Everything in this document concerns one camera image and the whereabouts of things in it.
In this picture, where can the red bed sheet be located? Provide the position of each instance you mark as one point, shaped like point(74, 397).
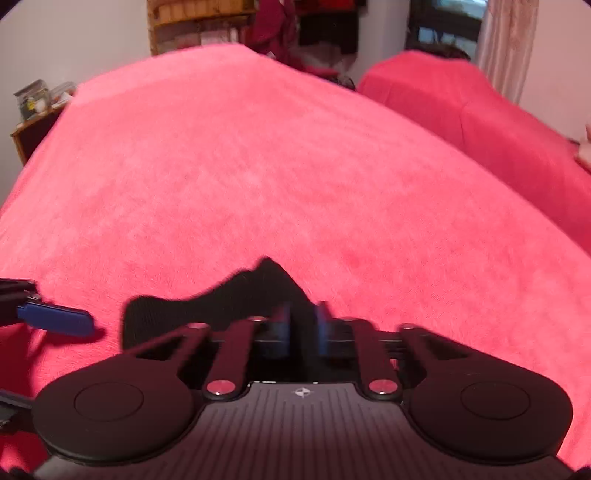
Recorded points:
point(485, 129)

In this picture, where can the dark cloth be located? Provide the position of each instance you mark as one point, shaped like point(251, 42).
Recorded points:
point(438, 50)

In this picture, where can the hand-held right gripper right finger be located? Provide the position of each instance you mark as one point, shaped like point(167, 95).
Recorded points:
point(326, 333)

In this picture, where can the dark red hanging garment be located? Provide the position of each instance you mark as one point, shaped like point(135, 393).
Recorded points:
point(274, 27)

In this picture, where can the black knit pants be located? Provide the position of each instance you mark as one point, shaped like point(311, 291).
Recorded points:
point(258, 290)

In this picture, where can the wooden shelf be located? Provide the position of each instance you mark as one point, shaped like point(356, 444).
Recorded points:
point(198, 25)

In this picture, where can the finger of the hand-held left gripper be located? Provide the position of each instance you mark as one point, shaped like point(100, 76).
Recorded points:
point(55, 318)
point(16, 413)

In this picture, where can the pale patterned curtain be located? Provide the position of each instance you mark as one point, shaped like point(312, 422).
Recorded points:
point(505, 46)

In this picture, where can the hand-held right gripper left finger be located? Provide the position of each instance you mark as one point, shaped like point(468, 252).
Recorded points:
point(280, 333)

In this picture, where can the wooden nightstand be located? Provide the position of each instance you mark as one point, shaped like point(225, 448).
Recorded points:
point(34, 134)

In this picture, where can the clutter on nightstand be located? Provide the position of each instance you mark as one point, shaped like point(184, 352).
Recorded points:
point(41, 99)

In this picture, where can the dark framed window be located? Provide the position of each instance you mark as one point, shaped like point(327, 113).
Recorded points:
point(443, 23)

